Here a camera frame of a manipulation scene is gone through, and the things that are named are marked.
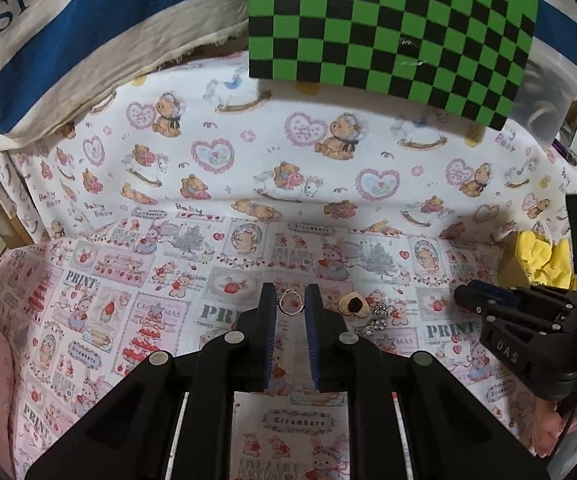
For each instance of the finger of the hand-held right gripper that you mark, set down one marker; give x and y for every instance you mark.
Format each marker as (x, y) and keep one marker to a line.
(483, 305)
(543, 296)

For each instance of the strawberry print cloth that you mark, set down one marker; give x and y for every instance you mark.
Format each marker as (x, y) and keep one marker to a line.
(118, 310)

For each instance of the clear plastic container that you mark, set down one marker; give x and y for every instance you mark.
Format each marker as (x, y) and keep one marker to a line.
(548, 100)

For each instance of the bear print cloth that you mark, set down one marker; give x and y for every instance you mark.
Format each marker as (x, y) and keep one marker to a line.
(268, 150)

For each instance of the person's right hand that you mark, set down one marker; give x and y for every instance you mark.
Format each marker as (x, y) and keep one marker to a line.
(548, 430)

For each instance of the green checkered box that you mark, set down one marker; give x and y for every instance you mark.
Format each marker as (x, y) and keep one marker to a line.
(368, 20)

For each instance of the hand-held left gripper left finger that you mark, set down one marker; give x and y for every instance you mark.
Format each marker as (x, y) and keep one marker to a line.
(268, 330)

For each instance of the dark pen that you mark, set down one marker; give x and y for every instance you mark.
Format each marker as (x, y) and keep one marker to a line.
(563, 149)

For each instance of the yellow cloth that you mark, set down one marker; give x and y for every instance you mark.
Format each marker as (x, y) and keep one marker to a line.
(543, 260)

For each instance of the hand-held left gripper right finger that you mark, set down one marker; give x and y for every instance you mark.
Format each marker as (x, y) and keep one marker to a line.
(313, 330)

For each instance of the striped cloth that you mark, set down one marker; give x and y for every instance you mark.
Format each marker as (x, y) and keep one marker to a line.
(93, 25)

